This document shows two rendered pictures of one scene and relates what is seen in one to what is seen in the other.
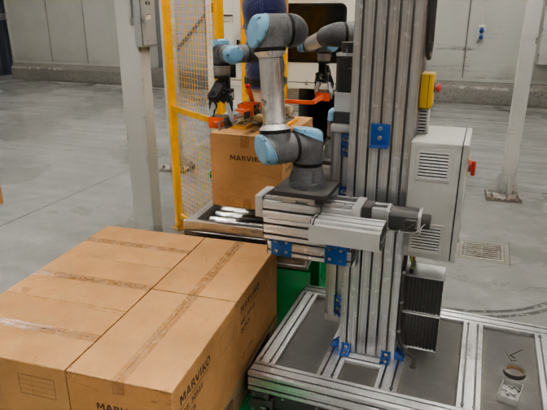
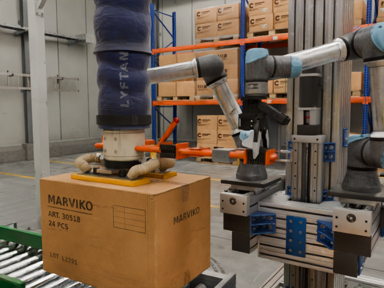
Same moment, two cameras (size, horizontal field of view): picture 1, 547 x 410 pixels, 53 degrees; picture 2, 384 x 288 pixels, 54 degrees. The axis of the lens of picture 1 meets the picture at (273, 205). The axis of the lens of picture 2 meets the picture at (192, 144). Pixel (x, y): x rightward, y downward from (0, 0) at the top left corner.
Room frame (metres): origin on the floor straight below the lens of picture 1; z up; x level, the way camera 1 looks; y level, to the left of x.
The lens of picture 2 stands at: (2.40, 1.54, 1.37)
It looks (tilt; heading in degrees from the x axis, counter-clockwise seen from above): 5 degrees down; 282
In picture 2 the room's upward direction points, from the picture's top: straight up
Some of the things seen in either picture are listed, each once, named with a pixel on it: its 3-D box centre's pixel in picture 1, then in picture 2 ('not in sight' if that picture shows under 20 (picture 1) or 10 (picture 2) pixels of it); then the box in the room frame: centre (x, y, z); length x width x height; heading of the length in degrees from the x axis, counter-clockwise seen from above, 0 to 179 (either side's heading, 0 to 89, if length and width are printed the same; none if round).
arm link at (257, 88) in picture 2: (220, 70); (256, 89); (2.47, 0.23, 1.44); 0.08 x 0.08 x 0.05
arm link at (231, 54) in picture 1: (234, 54); (281, 67); (2.38, 0.17, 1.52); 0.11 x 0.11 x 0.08; 27
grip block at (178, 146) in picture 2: (248, 108); (174, 150); (2.78, 0.13, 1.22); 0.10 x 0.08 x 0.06; 71
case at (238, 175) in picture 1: (264, 159); (126, 223); (3.02, 0.05, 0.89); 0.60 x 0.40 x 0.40; 162
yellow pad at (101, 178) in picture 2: (249, 119); (109, 175); (3.05, 0.14, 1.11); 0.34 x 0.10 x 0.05; 161
